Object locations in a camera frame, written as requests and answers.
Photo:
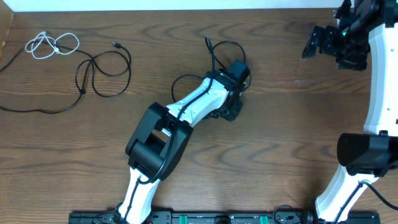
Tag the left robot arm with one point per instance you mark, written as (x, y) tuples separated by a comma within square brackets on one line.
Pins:
[(157, 145)]

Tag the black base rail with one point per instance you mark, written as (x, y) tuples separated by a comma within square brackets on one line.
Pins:
[(282, 215)]

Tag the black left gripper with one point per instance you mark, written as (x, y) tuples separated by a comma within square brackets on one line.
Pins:
[(232, 115)]

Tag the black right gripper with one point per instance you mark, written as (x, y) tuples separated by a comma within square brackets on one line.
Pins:
[(357, 61)]

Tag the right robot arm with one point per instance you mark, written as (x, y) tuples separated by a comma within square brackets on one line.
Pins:
[(365, 158)]

